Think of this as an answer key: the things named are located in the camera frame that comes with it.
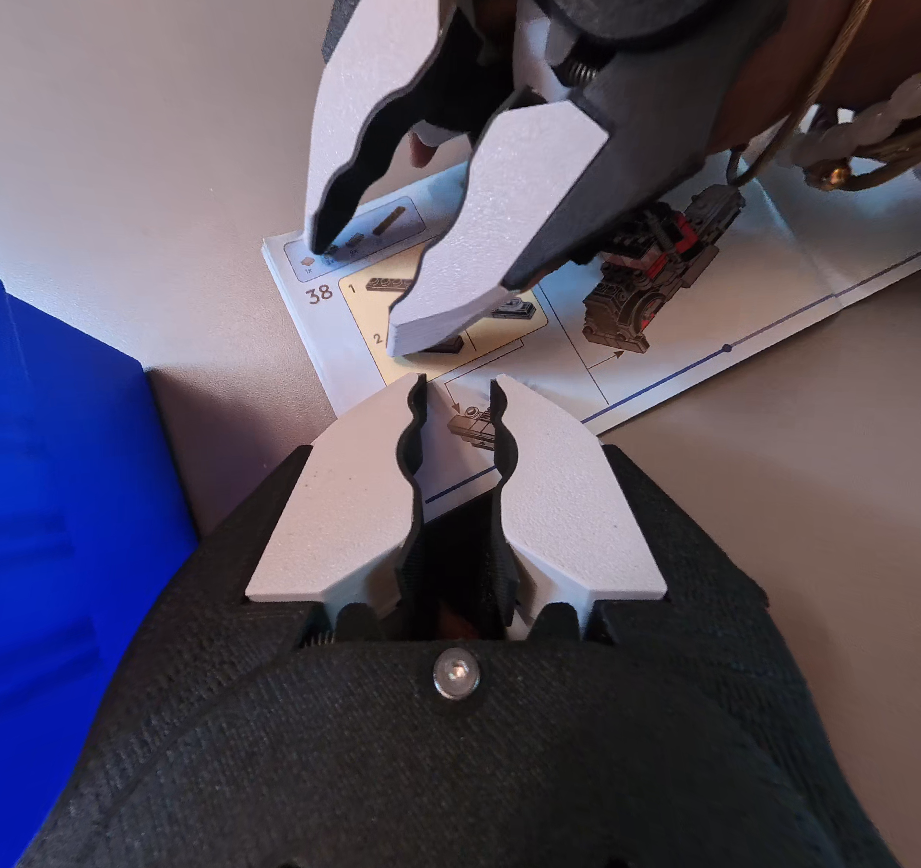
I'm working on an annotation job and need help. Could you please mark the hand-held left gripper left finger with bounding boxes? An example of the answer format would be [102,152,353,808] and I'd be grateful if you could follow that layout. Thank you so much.
[245,372,445,636]

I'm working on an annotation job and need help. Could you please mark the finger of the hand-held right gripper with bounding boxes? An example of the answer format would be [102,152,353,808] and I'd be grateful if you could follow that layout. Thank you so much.
[304,0,463,254]
[387,100,613,360]

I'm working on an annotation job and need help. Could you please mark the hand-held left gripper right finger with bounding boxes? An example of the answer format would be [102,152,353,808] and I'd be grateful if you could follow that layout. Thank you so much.
[489,374,668,636]

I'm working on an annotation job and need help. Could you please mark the blue plastic bin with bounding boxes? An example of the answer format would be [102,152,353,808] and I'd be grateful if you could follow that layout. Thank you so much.
[0,278,200,868]

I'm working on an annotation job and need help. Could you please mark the open lego instruction booklet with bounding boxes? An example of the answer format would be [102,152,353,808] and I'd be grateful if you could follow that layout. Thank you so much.
[261,109,921,527]

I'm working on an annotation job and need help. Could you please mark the person's right hand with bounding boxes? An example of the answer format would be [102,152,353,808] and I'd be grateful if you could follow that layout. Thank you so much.
[406,0,921,167]

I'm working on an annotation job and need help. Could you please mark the beaded bracelets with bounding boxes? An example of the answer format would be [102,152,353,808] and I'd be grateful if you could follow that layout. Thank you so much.
[723,0,921,194]

